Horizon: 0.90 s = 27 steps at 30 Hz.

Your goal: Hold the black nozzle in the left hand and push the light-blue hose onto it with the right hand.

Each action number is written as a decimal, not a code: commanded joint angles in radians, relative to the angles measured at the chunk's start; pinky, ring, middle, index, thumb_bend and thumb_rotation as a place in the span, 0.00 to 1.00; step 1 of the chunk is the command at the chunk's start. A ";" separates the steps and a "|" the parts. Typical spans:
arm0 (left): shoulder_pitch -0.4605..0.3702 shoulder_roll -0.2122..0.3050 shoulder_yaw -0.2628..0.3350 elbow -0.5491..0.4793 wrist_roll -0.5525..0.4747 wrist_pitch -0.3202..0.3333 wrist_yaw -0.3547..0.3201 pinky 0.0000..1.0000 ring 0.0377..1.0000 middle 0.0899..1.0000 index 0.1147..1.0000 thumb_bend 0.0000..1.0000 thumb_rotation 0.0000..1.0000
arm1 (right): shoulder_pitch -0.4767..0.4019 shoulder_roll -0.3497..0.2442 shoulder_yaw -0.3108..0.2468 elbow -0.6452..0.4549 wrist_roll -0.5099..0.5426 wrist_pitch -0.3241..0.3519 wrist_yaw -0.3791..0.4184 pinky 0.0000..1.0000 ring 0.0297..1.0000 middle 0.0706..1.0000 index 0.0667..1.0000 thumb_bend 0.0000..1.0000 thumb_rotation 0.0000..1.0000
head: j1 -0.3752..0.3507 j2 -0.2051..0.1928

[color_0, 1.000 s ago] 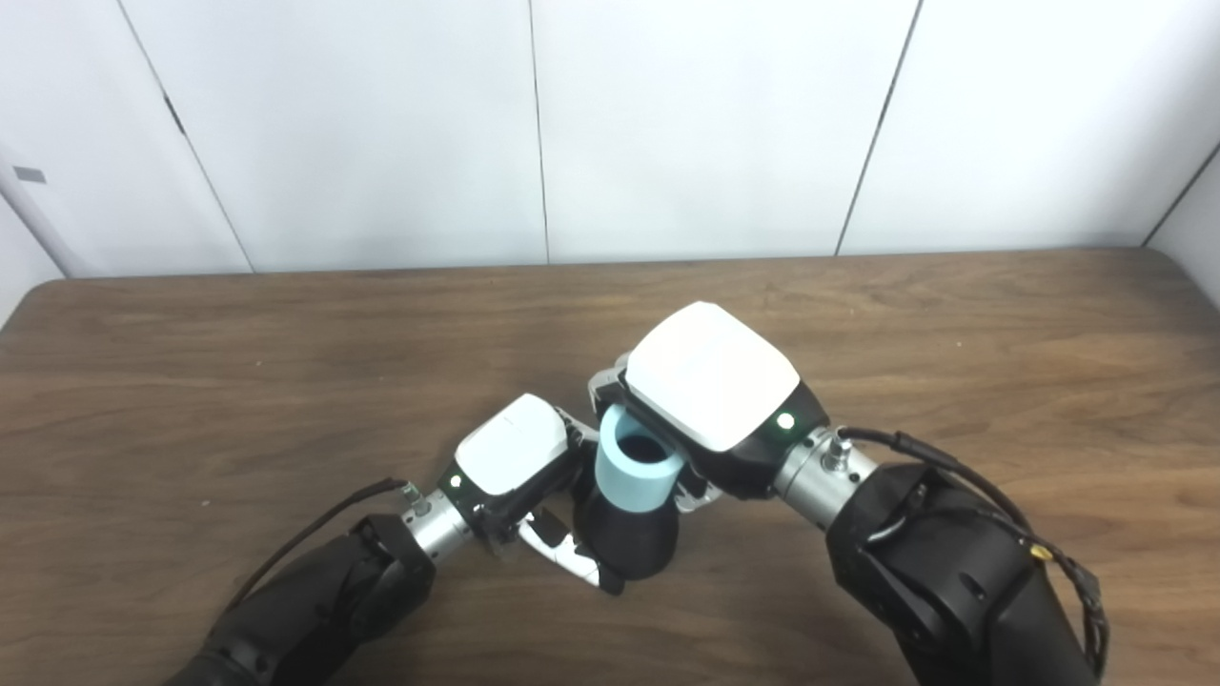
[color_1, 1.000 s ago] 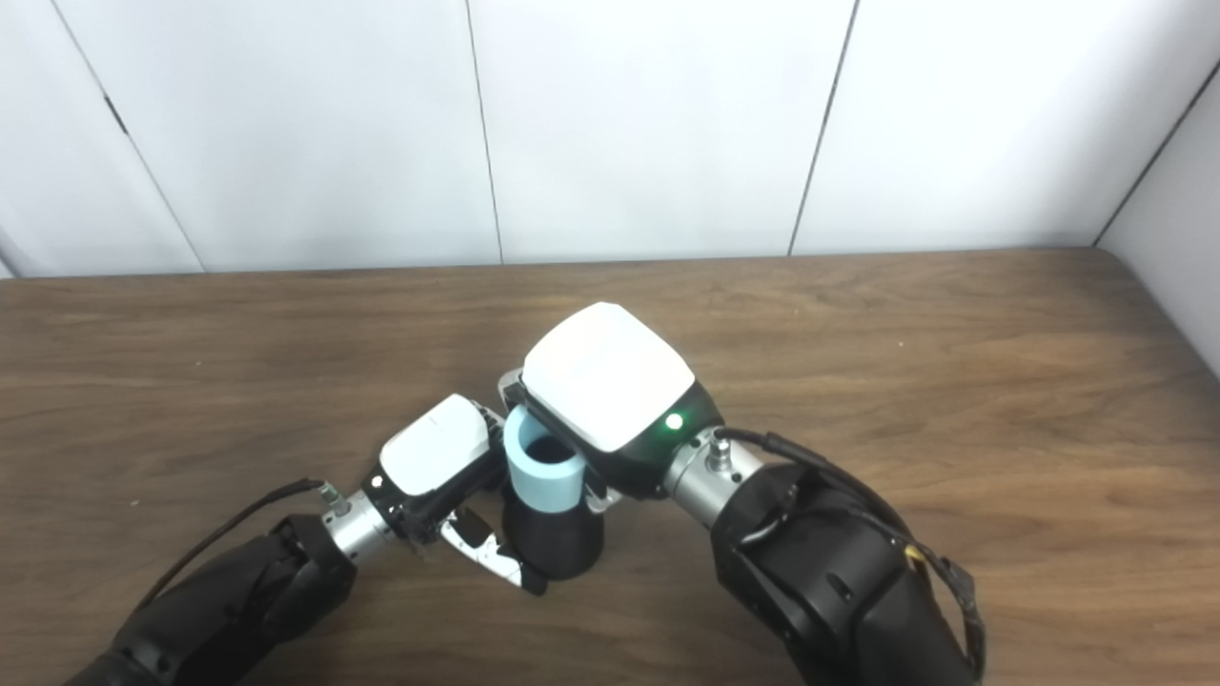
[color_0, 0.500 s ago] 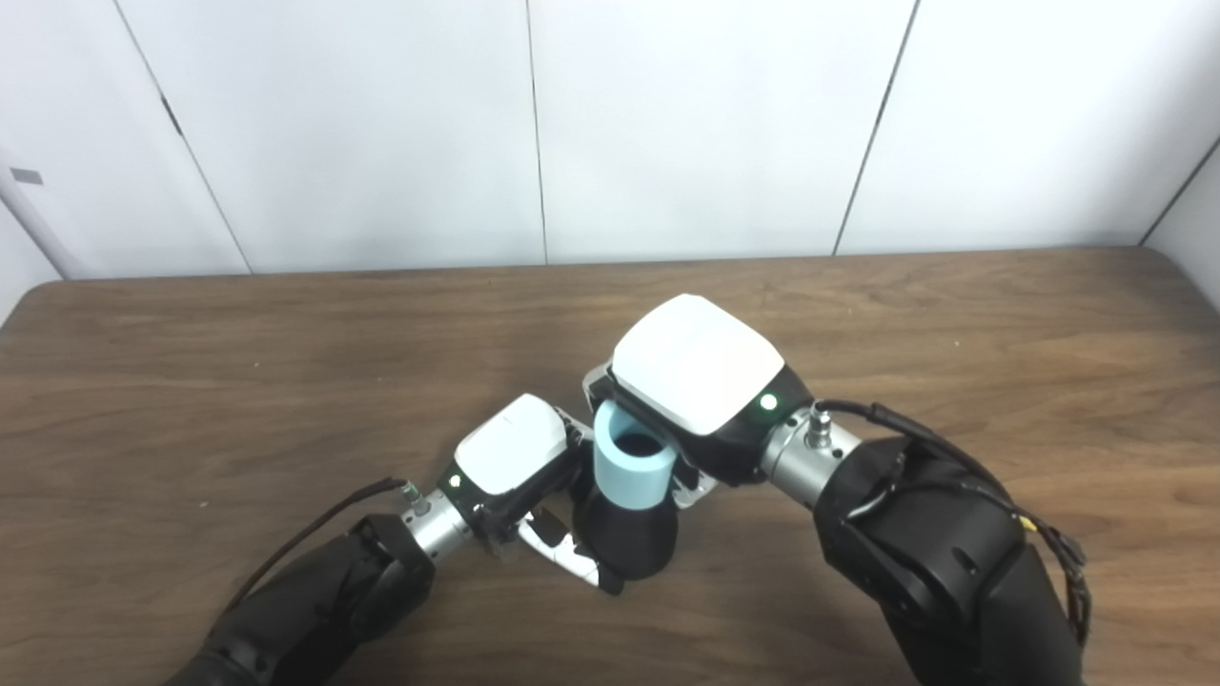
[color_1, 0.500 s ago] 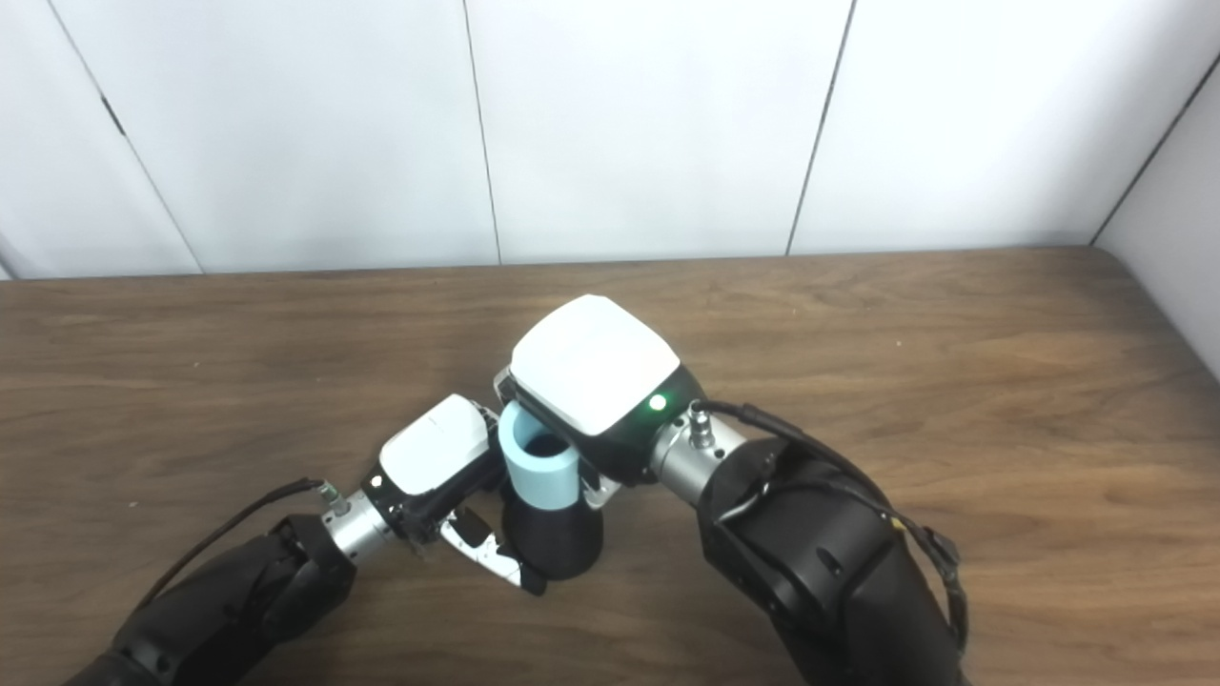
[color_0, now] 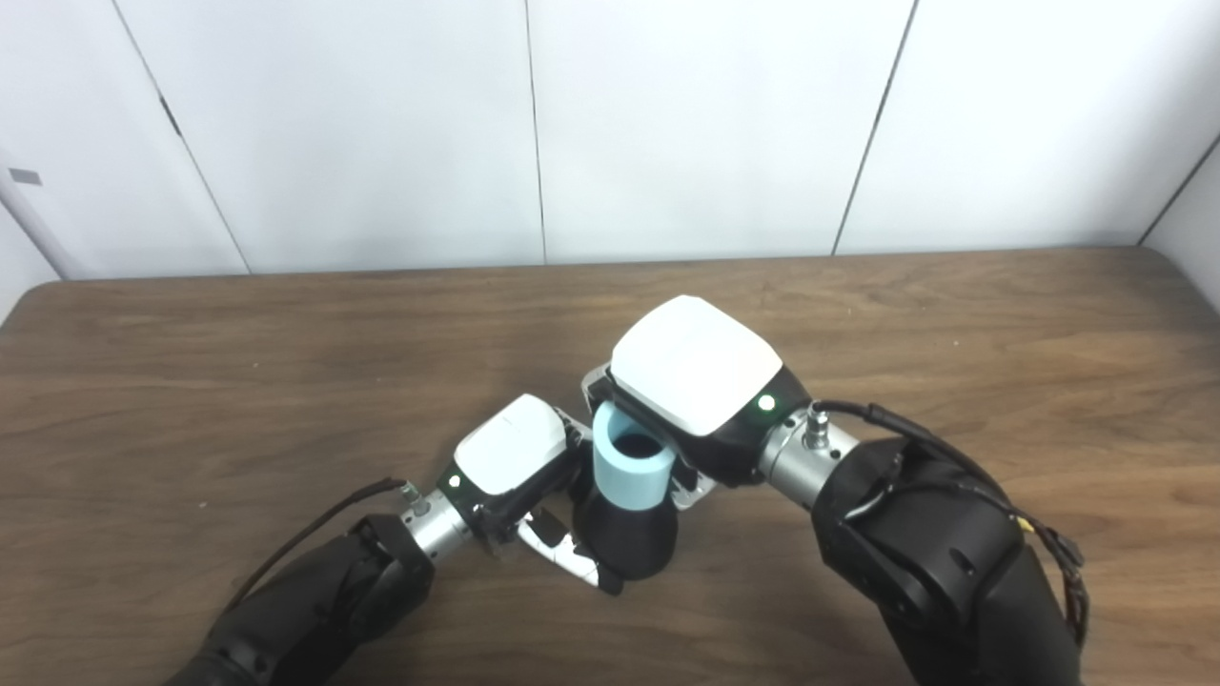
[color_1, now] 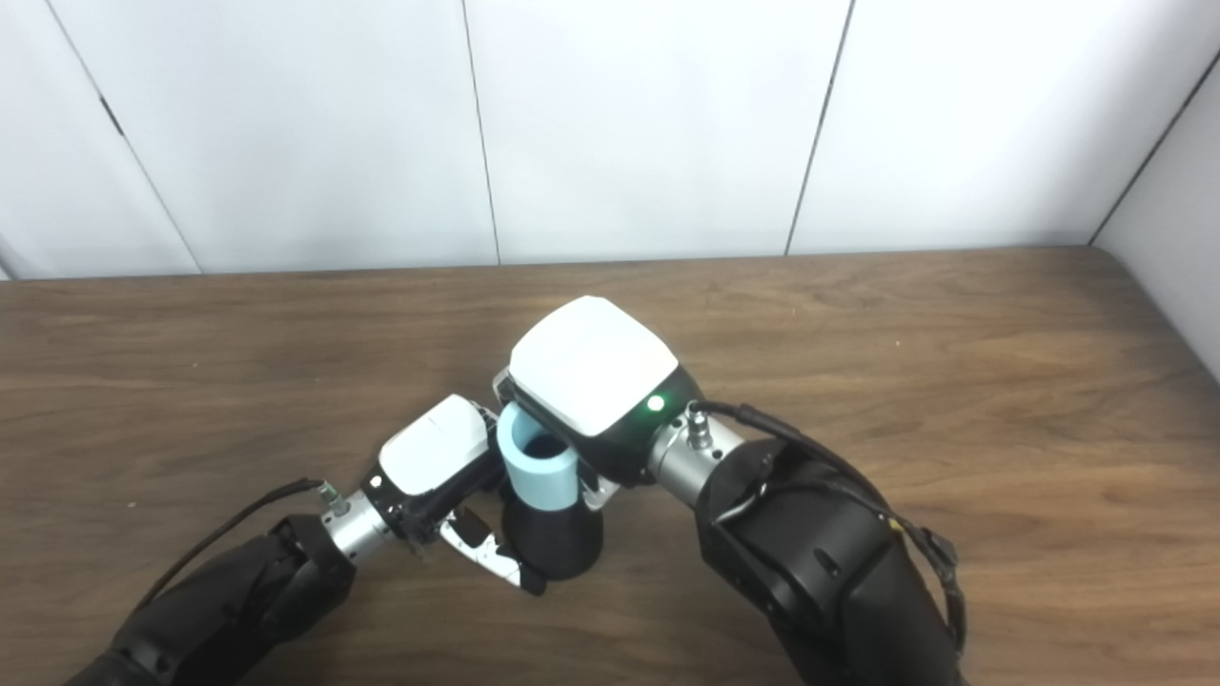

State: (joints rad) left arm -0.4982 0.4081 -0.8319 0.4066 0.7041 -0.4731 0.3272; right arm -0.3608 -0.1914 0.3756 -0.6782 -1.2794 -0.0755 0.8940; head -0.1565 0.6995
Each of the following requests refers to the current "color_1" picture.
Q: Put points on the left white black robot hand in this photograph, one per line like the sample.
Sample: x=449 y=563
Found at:
x=434 y=457

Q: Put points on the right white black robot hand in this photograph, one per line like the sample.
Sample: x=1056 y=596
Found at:
x=591 y=372

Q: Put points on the light blue cup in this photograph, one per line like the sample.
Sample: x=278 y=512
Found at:
x=543 y=476

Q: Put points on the black funnel-shaped nozzle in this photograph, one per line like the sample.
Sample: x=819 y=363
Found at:
x=553 y=543

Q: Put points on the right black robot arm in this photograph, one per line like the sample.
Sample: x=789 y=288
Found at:
x=820 y=572

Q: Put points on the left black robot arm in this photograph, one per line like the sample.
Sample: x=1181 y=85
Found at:
x=219 y=600

